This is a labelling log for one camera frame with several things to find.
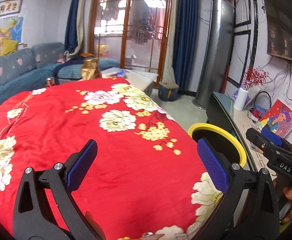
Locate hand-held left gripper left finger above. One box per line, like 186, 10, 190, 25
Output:
12, 139, 99, 240

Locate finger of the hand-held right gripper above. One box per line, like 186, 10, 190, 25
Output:
246, 127, 292, 160
261, 127, 283, 145

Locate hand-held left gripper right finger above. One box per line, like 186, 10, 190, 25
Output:
196, 137, 281, 240

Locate yellow trash bin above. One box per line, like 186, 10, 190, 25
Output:
188, 123, 247, 168

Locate person's left hand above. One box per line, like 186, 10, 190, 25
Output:
85, 211, 165, 240

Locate colourful portrait painting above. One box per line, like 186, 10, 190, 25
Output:
258, 99, 292, 138

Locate purple picture card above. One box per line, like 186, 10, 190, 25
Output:
232, 86, 261, 110

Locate white ribbed vase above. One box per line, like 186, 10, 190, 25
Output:
233, 87, 248, 112

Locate red floral blanket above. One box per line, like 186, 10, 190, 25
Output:
0, 77, 236, 240

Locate blue storage stool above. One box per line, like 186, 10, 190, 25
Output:
158, 81, 179, 102

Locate grey tower air conditioner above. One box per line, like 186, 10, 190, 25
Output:
192, 0, 235, 109

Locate gold gift bag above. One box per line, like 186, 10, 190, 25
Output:
80, 57, 102, 80

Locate grey coffee table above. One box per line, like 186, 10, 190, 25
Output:
101, 69, 159, 97

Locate yellow cardboard box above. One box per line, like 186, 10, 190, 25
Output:
96, 44, 110, 58

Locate blue sofa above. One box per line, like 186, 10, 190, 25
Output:
0, 42, 120, 125

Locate yellow pillow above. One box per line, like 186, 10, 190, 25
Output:
0, 39, 19, 57

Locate blue and beige curtain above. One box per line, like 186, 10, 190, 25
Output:
65, 0, 99, 55

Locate patterned hanging garment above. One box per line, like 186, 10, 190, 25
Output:
136, 10, 161, 45

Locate country map poster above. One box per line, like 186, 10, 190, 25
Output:
0, 17, 24, 46

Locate framed calligraphy embroidery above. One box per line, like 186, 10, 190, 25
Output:
0, 0, 24, 19

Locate basket with black handle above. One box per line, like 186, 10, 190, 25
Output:
248, 91, 271, 120

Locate black wall cables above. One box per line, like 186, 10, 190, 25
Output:
271, 55, 292, 100

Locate wall television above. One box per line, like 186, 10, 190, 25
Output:
257, 0, 292, 67

